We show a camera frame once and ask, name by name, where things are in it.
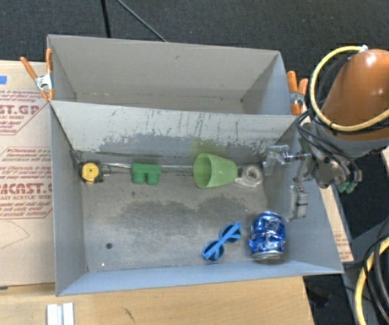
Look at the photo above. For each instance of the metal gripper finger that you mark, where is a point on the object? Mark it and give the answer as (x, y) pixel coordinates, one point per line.
(299, 198)
(274, 157)

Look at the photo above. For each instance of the crushed blue drink can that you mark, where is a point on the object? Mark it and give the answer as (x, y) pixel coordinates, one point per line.
(267, 235)

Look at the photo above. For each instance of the green plastic cup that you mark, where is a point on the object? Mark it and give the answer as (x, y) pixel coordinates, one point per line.
(216, 171)

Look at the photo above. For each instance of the blue sunglasses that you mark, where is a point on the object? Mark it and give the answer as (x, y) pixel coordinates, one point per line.
(230, 234)

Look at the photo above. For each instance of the grey metal bin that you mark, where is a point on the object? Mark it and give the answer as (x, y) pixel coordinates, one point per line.
(167, 215)

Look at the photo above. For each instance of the green double-cylinder block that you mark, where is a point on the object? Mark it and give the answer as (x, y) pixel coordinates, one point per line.
(146, 173)

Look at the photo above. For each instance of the yellow and black tape measure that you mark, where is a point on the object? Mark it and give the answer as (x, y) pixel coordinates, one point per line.
(89, 172)

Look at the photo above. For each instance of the brown cardboard board, red print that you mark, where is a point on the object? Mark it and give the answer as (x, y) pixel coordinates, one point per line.
(18, 181)

